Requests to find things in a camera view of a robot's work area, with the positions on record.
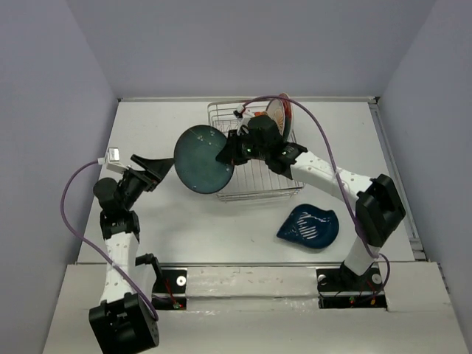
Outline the silver wire dish rack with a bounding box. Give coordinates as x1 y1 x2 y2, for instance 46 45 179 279
207 99 304 201

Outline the white plate orange sunburst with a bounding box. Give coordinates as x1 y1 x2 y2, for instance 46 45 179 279
265 99 285 135

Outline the navy blue shell dish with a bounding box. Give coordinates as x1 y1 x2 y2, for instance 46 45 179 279
276 204 339 250

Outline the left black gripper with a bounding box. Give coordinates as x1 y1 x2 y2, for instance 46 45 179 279
120 155 175 210

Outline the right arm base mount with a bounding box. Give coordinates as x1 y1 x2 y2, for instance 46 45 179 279
316 265 387 310

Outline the red and teal floral plate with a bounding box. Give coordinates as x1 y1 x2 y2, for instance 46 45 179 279
280 93 294 140

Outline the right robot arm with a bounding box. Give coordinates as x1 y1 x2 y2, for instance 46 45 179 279
216 116 406 289

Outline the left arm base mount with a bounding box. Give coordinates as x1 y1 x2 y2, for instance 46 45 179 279
152 267 187 310

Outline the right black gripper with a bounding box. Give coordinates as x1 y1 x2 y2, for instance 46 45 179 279
218 126 270 164

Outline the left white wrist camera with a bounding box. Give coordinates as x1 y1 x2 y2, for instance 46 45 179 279
97 147 127 174

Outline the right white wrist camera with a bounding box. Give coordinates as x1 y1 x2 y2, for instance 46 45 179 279
233 105 255 136

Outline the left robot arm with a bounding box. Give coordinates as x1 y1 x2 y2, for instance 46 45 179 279
88 155 174 353

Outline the dark teal blossom plate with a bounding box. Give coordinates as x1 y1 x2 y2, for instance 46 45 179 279
174 125 235 195

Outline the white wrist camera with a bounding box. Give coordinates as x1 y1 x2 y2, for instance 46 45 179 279
97 147 127 174
233 105 255 136

